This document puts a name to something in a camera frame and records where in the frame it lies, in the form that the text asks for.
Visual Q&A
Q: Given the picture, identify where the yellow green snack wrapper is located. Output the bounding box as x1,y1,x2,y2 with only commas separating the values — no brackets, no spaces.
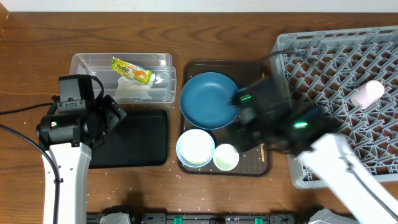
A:
111,57,152,85

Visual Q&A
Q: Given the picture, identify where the clear plastic waste bin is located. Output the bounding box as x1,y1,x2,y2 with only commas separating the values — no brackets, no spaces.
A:
70,53,177,104

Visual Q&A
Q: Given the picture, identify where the grey dishwasher rack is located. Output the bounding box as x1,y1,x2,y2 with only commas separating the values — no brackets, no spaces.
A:
270,26,397,182

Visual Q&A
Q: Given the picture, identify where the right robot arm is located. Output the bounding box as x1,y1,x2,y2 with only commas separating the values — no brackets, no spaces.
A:
225,78,397,223

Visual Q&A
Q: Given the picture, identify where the wooden chopstick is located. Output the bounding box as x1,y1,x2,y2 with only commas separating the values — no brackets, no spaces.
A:
260,143,266,162

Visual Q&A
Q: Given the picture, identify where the light blue rice bowl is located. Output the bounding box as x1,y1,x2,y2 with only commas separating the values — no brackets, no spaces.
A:
176,129,215,168

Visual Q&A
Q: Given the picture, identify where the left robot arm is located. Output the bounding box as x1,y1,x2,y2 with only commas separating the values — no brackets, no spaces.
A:
36,75,126,223

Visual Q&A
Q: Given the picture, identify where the white paper napkin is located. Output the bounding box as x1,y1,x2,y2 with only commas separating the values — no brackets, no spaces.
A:
113,77,155,100

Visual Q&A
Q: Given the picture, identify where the dark brown serving tray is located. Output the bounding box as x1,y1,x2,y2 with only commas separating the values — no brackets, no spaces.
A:
178,60,272,177

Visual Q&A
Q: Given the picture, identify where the light green plastic cup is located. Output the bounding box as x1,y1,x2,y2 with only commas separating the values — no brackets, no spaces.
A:
213,144,239,171

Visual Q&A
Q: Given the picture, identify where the pink plastic cup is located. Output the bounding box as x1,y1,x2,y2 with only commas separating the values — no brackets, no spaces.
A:
351,80,385,110

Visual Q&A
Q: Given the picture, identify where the blue plate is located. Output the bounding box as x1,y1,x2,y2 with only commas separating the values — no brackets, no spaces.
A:
180,72,239,129

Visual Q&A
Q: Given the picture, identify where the black rectangular bin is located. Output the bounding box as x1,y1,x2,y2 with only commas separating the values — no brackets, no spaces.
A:
90,109,168,169

